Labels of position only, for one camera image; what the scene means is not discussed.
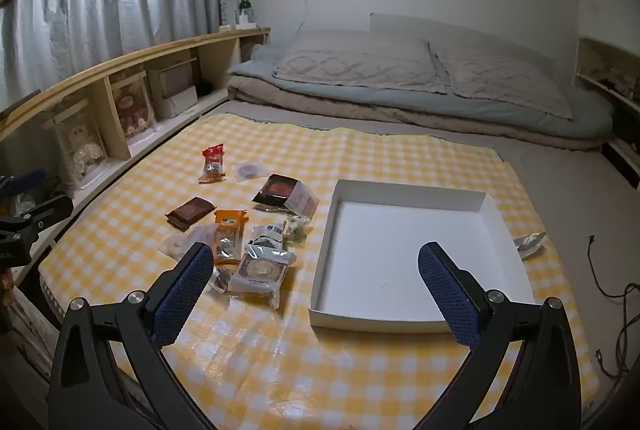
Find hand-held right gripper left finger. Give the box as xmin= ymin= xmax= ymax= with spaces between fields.
xmin=48 ymin=241 xmax=216 ymax=430

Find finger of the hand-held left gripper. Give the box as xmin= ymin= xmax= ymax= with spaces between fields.
xmin=0 ymin=167 xmax=48 ymax=201
xmin=10 ymin=194 xmax=75 ymax=236

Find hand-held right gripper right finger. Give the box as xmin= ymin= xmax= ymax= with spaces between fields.
xmin=418 ymin=240 xmax=583 ymax=430

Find clear packet pale round cookie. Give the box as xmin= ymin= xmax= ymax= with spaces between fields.
xmin=156 ymin=225 xmax=216 ymax=261

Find white cardboard box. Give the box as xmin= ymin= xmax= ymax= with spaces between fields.
xmin=308 ymin=179 xmax=536 ymax=335

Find clear swirl roll cake packet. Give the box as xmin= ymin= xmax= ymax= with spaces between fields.
xmin=227 ymin=244 xmax=298 ymax=308

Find orange snack packet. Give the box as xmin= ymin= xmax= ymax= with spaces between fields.
xmin=212 ymin=209 xmax=249 ymax=266

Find brown chocolate cake packet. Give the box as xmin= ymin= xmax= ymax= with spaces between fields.
xmin=165 ymin=197 xmax=216 ymax=231

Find small white candy packet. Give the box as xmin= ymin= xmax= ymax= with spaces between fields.
xmin=248 ymin=223 xmax=286 ymax=251

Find red snack packet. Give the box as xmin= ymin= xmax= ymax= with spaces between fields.
xmin=198 ymin=145 xmax=227 ymax=183

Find black packet red print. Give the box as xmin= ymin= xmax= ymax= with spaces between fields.
xmin=251 ymin=174 xmax=301 ymax=211

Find clear bag white plush toys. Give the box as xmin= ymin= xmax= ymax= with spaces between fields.
xmin=47 ymin=110 xmax=108 ymax=191

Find silver foil wrapper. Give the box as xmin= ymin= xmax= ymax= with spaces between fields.
xmin=512 ymin=231 xmax=548 ymax=259

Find clear bag brown plush toys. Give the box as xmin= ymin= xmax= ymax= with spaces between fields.
xmin=111 ymin=73 xmax=158 ymax=138

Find yellow checked mat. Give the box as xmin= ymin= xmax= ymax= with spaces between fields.
xmin=37 ymin=111 xmax=601 ymax=430

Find white storage box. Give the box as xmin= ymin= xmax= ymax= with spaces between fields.
xmin=167 ymin=88 xmax=199 ymax=118

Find grey curtain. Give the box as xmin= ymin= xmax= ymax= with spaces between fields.
xmin=0 ymin=0 xmax=222 ymax=111

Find brown cardboard box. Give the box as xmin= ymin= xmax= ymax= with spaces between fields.
xmin=150 ymin=58 xmax=198 ymax=98

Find wooden shelf unit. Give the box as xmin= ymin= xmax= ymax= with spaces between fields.
xmin=0 ymin=28 xmax=271 ymax=211

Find beige folded blanket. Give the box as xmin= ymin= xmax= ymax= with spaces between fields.
xmin=227 ymin=75 xmax=608 ymax=151

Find beige quilted pillow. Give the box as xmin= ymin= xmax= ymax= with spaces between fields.
xmin=272 ymin=32 xmax=451 ymax=95
xmin=435 ymin=48 xmax=573 ymax=120

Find blue-grey duvet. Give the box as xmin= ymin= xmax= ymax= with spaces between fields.
xmin=227 ymin=45 xmax=615 ymax=138

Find shelf clutter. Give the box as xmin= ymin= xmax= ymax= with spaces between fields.
xmin=585 ymin=68 xmax=640 ymax=104

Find brown cable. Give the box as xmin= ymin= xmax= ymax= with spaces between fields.
xmin=587 ymin=235 xmax=640 ymax=378

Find white wall shelf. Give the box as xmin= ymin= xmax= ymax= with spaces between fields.
xmin=575 ymin=35 xmax=640 ymax=191

